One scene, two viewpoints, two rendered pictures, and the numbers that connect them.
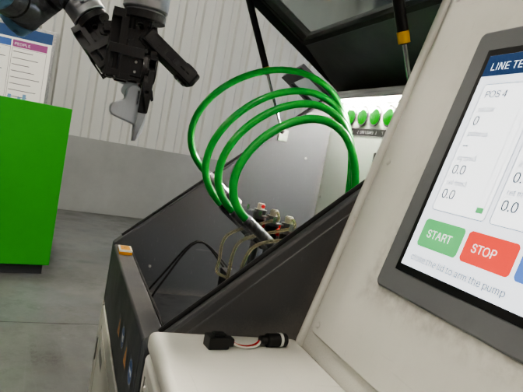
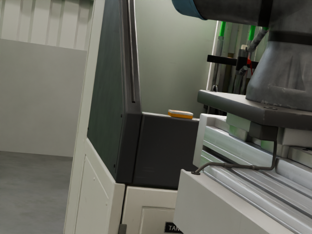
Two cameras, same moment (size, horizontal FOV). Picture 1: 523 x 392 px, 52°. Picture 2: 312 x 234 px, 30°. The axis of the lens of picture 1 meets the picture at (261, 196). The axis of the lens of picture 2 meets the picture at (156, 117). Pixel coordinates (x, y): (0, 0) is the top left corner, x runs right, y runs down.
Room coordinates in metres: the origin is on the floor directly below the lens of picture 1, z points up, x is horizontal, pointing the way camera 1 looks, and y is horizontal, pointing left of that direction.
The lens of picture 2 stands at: (1.16, 1.59, 1.09)
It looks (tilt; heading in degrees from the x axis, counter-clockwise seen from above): 6 degrees down; 276
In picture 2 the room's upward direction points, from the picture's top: 8 degrees clockwise
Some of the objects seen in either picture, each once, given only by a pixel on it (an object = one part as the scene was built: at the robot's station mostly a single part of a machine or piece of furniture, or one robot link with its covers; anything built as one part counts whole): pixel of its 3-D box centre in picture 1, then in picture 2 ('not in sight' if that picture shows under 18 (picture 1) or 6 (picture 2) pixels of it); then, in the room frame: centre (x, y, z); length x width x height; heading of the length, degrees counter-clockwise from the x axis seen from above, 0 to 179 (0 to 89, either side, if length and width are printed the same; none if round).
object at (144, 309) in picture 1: (128, 316); (263, 160); (1.04, 0.22, 0.87); 0.62 x 0.04 x 0.16; 20
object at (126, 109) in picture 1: (128, 112); not in sight; (0.89, 0.24, 1.27); 0.06 x 0.03 x 0.09; 110
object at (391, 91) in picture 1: (393, 92); not in sight; (1.22, -0.25, 1.43); 0.54 x 0.03 x 0.02; 20
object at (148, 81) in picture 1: (145, 87); not in sight; (0.89, 0.22, 1.32); 0.05 x 0.02 x 0.09; 20
